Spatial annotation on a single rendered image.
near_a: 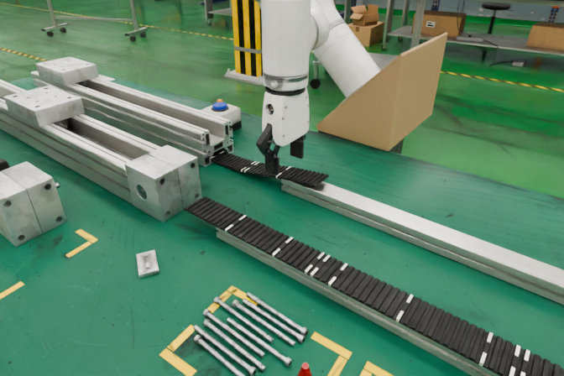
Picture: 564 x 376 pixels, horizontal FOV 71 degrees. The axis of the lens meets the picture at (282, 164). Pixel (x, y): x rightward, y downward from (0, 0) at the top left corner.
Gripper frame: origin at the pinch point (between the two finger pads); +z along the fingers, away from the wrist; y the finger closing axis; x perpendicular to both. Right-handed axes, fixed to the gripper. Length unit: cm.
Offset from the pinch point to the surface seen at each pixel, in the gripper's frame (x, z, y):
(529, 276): -45.8, 3.7, -1.8
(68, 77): 76, -4, -4
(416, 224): -28.3, 3.3, -0.3
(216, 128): 22.2, -0.1, 2.3
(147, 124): 39.1, 0.7, -4.9
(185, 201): 10.5, 4.9, -18.1
